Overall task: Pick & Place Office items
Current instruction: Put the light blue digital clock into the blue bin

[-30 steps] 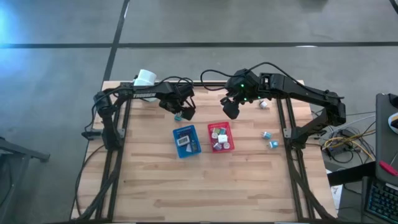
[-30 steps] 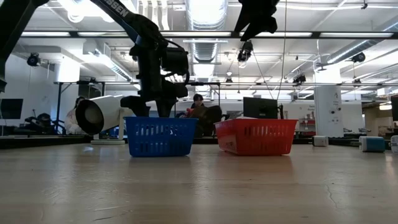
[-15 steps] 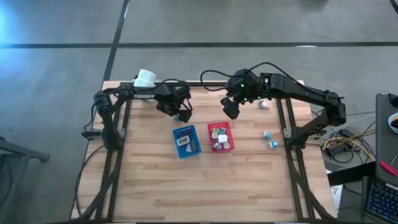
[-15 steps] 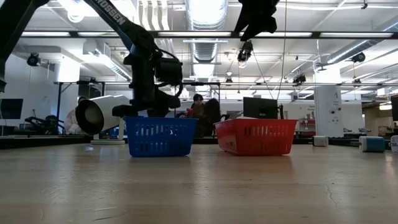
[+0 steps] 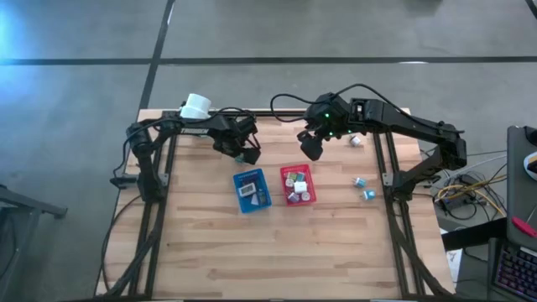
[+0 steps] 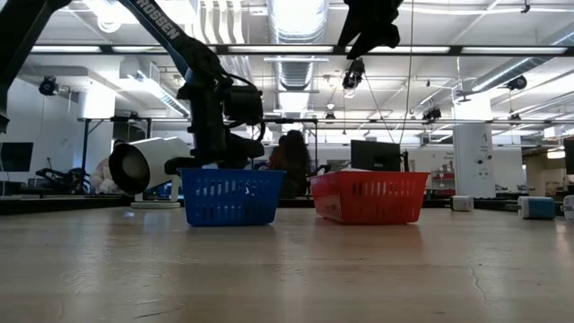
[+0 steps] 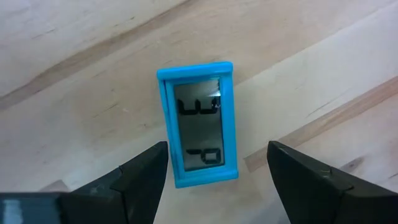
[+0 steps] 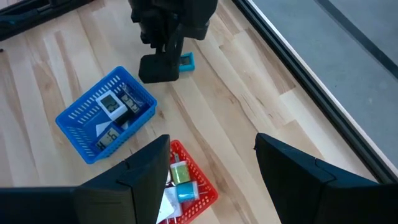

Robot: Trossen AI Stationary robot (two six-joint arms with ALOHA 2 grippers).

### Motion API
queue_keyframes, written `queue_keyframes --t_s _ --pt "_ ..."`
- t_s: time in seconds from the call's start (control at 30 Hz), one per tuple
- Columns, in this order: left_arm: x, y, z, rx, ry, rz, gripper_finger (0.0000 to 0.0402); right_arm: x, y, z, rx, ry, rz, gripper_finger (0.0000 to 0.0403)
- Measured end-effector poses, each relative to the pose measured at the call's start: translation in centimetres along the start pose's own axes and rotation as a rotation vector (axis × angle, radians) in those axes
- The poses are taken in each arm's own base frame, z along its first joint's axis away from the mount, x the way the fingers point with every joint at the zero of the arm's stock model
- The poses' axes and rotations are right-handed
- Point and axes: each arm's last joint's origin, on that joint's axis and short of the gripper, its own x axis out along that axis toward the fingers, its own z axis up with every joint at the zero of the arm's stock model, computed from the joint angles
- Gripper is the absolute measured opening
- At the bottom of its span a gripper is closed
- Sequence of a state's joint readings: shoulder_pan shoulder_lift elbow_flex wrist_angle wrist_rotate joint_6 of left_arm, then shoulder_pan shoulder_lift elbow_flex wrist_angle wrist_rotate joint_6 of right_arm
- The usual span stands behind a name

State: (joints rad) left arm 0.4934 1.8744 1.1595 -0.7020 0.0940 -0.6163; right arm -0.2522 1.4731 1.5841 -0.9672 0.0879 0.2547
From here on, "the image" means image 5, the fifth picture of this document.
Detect white mug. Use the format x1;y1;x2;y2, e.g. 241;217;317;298
179;92;213;121

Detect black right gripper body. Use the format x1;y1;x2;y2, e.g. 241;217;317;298
304;94;352;139

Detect black cable bundle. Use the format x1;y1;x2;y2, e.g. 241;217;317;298
389;217;441;297
100;195;169;297

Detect black power strip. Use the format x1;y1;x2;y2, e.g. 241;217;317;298
440;195;477;215

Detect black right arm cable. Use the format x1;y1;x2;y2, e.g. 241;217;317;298
268;82;420;127

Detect black backlit keyboard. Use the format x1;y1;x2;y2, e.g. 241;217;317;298
493;242;537;302

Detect black desk beam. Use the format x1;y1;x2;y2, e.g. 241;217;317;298
441;216;508;252

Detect grey metal side stand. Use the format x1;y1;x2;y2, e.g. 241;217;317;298
0;183;69;294

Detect red plastic slotted basket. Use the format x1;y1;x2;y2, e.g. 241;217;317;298
279;163;318;207

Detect yellow floor cable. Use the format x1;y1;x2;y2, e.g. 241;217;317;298
435;174;507;217

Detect grey side desk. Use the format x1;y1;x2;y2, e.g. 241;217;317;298
505;124;537;253

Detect blue plastic slotted basket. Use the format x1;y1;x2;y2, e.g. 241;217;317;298
232;168;273;214

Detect white paper sheet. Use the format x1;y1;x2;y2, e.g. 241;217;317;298
440;228;465;278

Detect black right cable bundle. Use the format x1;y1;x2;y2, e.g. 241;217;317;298
389;217;441;297

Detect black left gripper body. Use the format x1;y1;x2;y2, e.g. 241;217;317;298
211;115;259;159

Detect black left cable bundle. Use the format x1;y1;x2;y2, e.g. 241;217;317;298
100;195;169;297

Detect black aluminium table frame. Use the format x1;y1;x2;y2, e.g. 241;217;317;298
125;109;444;299

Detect red handled tool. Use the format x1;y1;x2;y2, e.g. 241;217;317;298
511;216;537;239

